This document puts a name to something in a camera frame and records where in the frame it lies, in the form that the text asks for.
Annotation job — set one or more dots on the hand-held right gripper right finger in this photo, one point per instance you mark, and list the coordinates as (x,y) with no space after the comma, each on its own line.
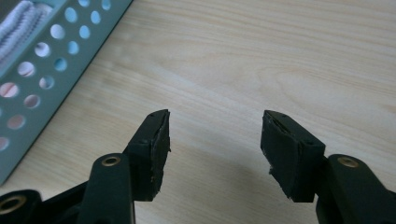
(292,155)

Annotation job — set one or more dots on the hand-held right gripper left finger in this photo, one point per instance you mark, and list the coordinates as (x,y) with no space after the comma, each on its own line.
(149,155)

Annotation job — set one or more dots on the grey-green perforated plastic basket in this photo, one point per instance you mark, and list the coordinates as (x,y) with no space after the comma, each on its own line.
(59,74)

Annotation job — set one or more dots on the white knitted cloth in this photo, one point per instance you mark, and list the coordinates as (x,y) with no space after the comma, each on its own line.
(19,25)

